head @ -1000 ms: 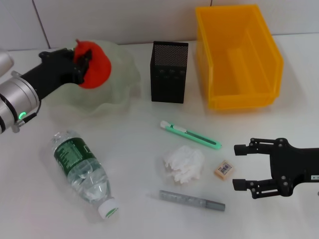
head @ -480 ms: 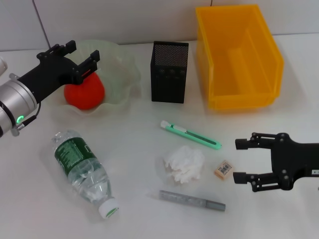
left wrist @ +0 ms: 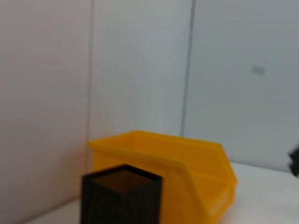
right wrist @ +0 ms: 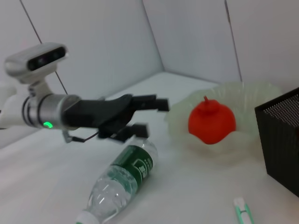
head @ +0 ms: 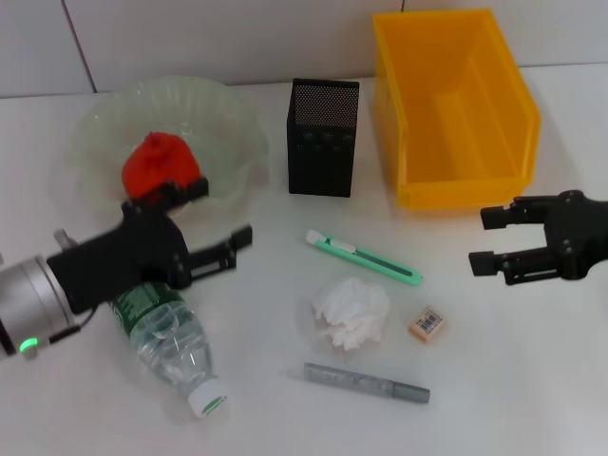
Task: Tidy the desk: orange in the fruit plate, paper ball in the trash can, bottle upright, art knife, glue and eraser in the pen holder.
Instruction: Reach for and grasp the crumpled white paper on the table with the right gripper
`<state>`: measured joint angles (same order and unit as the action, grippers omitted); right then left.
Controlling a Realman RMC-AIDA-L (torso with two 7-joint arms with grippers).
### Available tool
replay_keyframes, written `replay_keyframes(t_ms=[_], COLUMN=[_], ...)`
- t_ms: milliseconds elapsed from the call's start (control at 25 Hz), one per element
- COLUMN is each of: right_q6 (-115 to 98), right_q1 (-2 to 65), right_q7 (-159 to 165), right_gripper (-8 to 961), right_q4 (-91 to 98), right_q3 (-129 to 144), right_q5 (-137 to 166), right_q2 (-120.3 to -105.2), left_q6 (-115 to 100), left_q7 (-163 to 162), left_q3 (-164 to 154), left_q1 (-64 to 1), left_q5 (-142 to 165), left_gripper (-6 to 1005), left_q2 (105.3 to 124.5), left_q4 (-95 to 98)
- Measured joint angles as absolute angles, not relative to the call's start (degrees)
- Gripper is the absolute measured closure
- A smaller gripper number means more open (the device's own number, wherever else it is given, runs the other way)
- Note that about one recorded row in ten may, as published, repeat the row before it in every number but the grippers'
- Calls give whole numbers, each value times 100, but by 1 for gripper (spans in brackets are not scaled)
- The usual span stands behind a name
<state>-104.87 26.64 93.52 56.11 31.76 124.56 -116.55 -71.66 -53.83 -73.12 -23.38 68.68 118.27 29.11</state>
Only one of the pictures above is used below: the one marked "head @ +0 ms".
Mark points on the white paper ball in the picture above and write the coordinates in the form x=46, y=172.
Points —
x=351, y=313

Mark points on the grey marker pen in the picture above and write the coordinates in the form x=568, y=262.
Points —
x=356, y=380

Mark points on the black mesh pen holder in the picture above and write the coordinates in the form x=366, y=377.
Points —
x=323, y=157

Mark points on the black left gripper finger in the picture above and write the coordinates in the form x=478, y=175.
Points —
x=176, y=195
x=214, y=254

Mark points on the green utility knife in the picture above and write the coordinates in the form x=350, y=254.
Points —
x=366, y=259

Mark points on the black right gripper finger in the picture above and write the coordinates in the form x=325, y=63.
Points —
x=518, y=214
x=518, y=263

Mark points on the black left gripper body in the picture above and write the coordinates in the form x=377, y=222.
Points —
x=128, y=256

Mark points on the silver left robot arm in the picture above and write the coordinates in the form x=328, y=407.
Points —
x=28, y=304

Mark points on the clear bottle with green label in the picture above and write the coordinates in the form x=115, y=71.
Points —
x=166, y=328

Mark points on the beige eraser with barcode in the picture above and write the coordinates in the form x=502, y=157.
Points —
x=427, y=324

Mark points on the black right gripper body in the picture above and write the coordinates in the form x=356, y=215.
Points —
x=579, y=233

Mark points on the red-orange toy orange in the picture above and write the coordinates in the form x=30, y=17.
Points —
x=159, y=161

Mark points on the translucent green fruit plate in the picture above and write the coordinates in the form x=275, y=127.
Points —
x=199, y=109

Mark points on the yellow plastic storage bin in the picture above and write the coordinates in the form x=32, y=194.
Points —
x=494, y=104

